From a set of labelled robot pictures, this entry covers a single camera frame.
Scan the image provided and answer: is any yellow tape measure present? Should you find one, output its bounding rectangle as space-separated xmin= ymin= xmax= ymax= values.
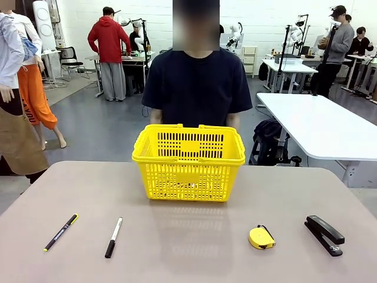
xmin=249 ymin=224 xmax=277 ymax=251

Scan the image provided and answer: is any white marker with black cap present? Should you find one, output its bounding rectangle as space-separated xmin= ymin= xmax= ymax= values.
xmin=104 ymin=216 xmax=124 ymax=259

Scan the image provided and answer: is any black stapler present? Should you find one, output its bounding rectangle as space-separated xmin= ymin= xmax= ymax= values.
xmin=303 ymin=214 xmax=346 ymax=258

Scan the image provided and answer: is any person's left forearm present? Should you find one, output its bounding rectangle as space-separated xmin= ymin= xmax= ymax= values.
xmin=226 ymin=111 xmax=241 ymax=130

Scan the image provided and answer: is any person's right forearm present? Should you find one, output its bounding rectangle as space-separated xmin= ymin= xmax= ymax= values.
xmin=149 ymin=107 xmax=164 ymax=125

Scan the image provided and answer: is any yellow plastic shopping basket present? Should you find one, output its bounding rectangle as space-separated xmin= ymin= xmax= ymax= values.
xmin=131 ymin=123 xmax=247 ymax=203

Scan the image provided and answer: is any person in navy t-shirt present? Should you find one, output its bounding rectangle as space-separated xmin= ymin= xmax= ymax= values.
xmin=141 ymin=0 xmax=253 ymax=127

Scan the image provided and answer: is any person in red hoodie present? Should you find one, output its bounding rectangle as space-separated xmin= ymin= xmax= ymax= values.
xmin=87 ymin=6 xmax=133 ymax=103

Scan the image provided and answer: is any person in gray sweater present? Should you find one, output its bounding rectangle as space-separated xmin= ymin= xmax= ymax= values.
xmin=315 ymin=5 xmax=355 ymax=98

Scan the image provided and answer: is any seated person in black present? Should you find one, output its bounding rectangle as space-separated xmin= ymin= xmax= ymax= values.
xmin=346 ymin=25 xmax=375 ymax=58

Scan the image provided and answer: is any black backpack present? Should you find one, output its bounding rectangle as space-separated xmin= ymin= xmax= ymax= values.
xmin=249 ymin=118 xmax=292 ymax=166

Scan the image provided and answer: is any small dark stool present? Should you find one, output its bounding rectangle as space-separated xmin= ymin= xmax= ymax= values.
xmin=125 ymin=74 xmax=138 ymax=97

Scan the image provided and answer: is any gray background workbench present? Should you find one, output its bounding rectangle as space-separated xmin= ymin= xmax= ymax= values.
xmin=84 ymin=50 xmax=156 ymax=98

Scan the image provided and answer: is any white drawer cabinet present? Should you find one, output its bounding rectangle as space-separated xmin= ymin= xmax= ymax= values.
xmin=242 ymin=45 xmax=259 ymax=78

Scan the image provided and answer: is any white background desk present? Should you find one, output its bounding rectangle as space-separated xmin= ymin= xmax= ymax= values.
xmin=261 ymin=58 xmax=319 ymax=94

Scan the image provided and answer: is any large white table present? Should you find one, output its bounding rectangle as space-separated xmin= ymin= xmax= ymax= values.
xmin=256 ymin=91 xmax=377 ymax=189

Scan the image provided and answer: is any black folding chair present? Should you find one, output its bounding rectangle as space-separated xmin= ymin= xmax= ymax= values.
xmin=55 ymin=45 xmax=91 ymax=82

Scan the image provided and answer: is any white robot on black stand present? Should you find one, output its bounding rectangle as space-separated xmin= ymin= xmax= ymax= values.
xmin=281 ymin=13 xmax=312 ymax=57

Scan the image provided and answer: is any mannequin with orange pants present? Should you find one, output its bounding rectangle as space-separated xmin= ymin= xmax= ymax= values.
xmin=10 ymin=11 xmax=68 ymax=152

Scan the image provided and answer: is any black pen with yellow cap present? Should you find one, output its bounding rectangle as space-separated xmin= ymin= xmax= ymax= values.
xmin=43 ymin=213 xmax=80 ymax=253

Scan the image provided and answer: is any black tripod pole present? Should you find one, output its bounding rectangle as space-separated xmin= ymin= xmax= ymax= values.
xmin=312 ymin=23 xmax=340 ymax=97

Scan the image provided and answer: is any mannequin with blue shirt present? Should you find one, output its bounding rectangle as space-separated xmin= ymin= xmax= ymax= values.
xmin=0 ymin=0 xmax=51 ymax=185

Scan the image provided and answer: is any tall white standing unit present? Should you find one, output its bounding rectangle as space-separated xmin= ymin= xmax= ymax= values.
xmin=32 ymin=0 xmax=57 ymax=51

